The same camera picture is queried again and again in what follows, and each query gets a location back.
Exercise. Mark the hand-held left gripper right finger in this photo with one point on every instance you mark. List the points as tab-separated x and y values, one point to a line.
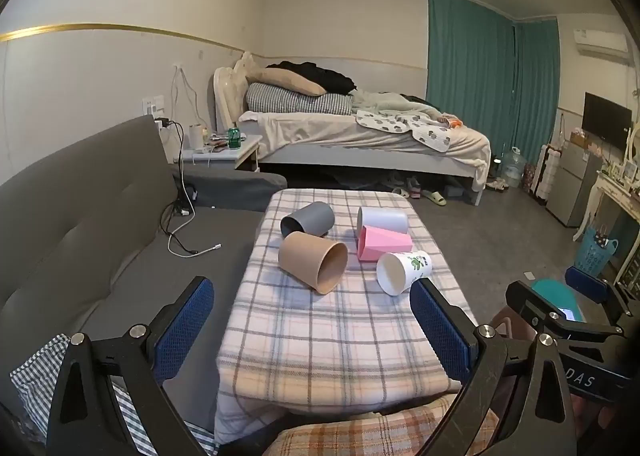
440	336

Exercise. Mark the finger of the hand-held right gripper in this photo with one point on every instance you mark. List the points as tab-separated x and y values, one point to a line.
525	301
585	278

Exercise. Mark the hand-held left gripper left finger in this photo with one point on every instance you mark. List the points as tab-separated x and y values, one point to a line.
184	331

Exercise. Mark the white cup with green print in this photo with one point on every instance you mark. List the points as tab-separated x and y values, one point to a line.
405	268

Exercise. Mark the pink cup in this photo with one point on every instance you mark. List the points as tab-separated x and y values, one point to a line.
382	243

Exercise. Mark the plain white cup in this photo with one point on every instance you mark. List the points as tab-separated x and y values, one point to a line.
385	218

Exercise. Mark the tan cup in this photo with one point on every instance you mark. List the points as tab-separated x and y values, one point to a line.
305	253

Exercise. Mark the grey cup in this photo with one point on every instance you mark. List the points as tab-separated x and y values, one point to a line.
310	218

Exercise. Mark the teal stool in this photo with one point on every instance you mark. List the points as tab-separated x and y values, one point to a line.
550	288

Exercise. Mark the blue laundry basket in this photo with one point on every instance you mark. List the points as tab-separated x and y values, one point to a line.
597	253

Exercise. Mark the white dressing table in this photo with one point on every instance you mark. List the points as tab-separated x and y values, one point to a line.
612	191

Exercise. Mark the grey fridge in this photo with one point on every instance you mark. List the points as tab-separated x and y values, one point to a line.
572	186

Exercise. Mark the suitcase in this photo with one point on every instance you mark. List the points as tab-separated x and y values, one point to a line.
542	176

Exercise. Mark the orange plaid cloth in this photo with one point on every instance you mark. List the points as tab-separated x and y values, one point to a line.
375	431

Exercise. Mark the plaid tablecloth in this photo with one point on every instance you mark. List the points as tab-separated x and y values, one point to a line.
325	341

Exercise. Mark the grey sofa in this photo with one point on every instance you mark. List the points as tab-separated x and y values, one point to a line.
100	236

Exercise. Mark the water jug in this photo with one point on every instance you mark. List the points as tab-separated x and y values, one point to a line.
512	169

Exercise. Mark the green slipper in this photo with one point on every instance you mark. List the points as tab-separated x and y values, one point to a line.
434	197

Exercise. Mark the blue checked cloth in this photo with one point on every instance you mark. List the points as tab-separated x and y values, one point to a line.
35	371

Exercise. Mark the black television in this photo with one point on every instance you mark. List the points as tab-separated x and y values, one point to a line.
606	116

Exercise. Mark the white nightstand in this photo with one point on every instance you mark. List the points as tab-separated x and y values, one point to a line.
240	149

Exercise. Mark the orange packet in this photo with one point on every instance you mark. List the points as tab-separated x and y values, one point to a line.
452	123

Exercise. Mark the teal curtain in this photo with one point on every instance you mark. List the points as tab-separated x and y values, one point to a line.
470	46
537	86

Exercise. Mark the green can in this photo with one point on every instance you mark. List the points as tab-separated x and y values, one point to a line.
234	139

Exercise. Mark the patterned quilt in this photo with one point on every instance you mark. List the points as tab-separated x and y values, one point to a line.
400	129

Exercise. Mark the bed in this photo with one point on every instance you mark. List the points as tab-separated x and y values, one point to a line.
320	136

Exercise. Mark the white air conditioner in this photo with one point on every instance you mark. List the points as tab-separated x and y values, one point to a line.
600	42

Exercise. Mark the pale green blanket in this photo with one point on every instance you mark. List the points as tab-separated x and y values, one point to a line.
390	101

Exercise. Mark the striped pillow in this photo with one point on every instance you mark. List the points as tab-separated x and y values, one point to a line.
290	101

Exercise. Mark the tan pillow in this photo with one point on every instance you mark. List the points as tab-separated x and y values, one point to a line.
285	79

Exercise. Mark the black clothing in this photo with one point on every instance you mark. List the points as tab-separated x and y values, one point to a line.
325	75

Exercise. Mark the wall socket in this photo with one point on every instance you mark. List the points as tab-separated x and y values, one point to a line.
152	105

